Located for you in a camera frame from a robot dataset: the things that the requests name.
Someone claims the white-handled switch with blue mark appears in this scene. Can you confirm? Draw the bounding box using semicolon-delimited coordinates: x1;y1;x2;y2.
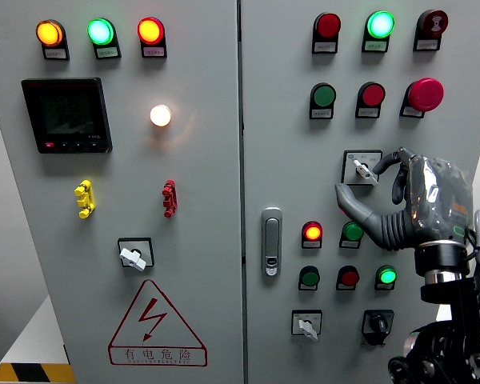
341;150;383;186

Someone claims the small bright green lamp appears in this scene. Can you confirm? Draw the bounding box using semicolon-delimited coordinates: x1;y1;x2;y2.
375;265;398;286

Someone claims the small green domed lamp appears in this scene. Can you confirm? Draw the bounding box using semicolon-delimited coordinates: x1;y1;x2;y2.
341;221;365;242

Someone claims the large red stop button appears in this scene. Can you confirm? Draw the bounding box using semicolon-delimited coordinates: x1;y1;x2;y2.
406;78;445;113

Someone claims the small red push button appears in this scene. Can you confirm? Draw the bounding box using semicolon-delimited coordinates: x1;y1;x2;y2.
337;266;360;287

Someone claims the large red push button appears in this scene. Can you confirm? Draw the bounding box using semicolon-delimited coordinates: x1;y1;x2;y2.
358;82;386;108

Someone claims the small orange-red glowing lamp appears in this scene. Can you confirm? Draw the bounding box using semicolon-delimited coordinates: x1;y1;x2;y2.
302;221;323;242

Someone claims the small green push button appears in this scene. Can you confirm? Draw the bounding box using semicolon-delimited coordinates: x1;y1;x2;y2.
298;266;321;287

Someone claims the large green push button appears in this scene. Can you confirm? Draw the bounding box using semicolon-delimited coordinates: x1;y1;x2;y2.
311;82;338;108

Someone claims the pale grey door with lock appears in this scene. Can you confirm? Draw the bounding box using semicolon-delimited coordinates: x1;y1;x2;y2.
239;0;480;384

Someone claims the silver door lock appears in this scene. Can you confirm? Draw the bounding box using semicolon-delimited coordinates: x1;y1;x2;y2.
261;206;283;277

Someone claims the dark red buzzer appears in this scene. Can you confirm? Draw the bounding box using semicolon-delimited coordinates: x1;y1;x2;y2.
418;9;449;39

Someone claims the large bright green lamp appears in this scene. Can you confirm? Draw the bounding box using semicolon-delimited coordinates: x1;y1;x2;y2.
366;10;395;40
86;18;116;46

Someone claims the large red round lamp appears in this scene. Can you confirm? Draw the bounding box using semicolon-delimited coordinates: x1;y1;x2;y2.
314;12;342;40

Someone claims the pale grey door with display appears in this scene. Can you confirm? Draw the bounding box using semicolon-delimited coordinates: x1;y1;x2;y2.
0;0;247;384

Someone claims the white lamp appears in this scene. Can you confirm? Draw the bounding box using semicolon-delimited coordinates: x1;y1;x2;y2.
150;104;172;127

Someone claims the red warning triangle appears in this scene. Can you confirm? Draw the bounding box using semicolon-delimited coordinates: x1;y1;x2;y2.
108;278;208;367

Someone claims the large orange-red glowing lamp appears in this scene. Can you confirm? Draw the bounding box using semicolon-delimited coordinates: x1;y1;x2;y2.
137;17;166;46

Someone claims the black display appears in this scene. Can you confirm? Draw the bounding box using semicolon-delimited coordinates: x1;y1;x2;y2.
21;78;114;154

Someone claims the yellow round lamp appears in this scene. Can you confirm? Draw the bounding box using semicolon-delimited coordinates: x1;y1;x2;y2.
35;19;65;48

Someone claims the black and yellow striped tape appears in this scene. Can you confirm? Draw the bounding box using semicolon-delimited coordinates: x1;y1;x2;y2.
0;362;76;384

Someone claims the black-handled turn switch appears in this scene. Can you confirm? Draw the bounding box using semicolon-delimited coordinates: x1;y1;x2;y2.
360;309;395;347

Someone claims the small white-handled turn switch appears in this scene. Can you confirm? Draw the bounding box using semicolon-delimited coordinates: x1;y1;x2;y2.
290;309;323;342

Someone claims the small red handle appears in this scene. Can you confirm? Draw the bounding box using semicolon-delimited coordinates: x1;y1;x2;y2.
162;179;179;218

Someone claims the large white-handled turn switch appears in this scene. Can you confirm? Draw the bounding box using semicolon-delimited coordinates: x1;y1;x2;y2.
117;237;155;272

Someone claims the small yellow handle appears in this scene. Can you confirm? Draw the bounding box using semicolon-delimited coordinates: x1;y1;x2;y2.
74;179;97;219

